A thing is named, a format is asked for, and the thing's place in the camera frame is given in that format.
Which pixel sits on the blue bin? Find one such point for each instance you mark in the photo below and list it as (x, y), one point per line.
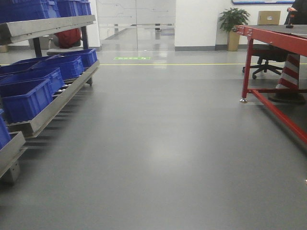
(70, 66)
(48, 76)
(4, 134)
(88, 56)
(23, 101)

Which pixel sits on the brown cardboard box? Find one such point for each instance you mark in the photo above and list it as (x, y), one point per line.
(268, 18)

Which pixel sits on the blue bin bottom left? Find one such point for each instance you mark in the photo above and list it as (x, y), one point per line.
(4, 134)

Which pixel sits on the potted green plant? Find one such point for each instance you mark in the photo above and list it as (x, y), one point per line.
(228, 20)

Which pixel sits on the black office chair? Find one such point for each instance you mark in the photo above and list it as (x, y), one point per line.
(265, 54)

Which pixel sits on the person in red shirt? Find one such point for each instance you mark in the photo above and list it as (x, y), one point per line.
(68, 39)

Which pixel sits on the grey metal roller rack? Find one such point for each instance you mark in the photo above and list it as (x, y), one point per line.
(13, 32)

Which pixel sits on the blue bin front lower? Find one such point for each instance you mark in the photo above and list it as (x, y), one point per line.
(23, 101)

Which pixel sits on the red metal work table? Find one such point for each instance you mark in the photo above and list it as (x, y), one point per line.
(289, 42)

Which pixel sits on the blue bin upper shelf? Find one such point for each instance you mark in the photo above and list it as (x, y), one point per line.
(24, 10)

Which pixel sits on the red white striped cone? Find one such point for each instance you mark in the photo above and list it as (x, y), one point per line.
(289, 79)

